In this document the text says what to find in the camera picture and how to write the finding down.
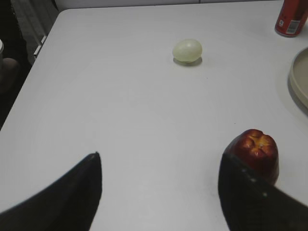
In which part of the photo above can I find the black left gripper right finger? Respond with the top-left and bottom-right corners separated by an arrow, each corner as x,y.
218,142 -> 308,231

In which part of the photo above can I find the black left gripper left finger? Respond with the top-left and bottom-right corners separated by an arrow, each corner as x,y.
0,153 -> 102,231

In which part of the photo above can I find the dark red apple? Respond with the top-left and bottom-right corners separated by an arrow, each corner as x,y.
230,129 -> 279,185

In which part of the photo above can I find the beige round plate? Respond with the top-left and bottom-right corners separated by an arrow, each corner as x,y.
288,48 -> 308,114

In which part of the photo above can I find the pale green egg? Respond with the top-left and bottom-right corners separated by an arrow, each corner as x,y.
172,39 -> 203,63

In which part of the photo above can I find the red soda can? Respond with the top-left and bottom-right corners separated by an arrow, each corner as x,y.
275,0 -> 308,37

